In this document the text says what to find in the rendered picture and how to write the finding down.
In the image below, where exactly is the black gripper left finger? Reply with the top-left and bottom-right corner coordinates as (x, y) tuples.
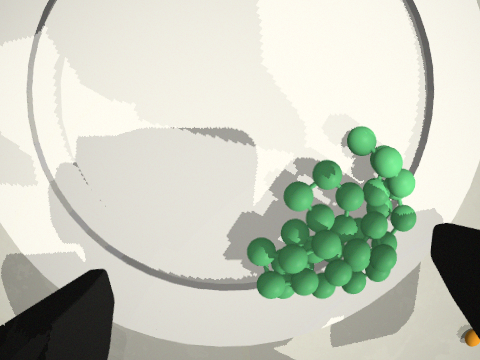
(0, 268), (115, 360)

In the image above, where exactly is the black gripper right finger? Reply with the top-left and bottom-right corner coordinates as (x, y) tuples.
(431, 223), (480, 339)

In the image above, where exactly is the white round board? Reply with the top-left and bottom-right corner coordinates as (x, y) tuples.
(0, 0), (480, 347)

